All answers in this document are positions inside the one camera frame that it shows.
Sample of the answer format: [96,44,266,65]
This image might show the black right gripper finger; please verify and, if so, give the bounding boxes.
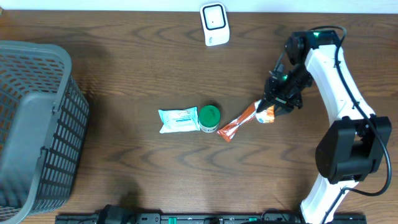
[256,99,269,113]
[274,105,294,116]

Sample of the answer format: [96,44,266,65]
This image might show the red snack bar wrapper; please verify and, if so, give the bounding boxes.
[217,100,261,142]

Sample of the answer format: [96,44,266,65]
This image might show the green lid jar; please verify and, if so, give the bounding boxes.
[198,105,221,133]

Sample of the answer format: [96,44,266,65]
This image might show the teal wet wipes pack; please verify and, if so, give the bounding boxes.
[158,106,200,134]

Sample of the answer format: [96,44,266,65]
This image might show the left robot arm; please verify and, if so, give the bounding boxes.
[95,204,136,224]

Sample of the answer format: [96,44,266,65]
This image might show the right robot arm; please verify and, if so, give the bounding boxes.
[257,26,392,223]

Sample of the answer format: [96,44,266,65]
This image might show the white barcode scanner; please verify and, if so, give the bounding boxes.
[200,2,230,47]

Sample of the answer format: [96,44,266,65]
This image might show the grey plastic basket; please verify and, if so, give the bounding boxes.
[1,40,90,223]

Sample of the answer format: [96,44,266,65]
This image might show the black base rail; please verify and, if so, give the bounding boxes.
[55,212,366,224]

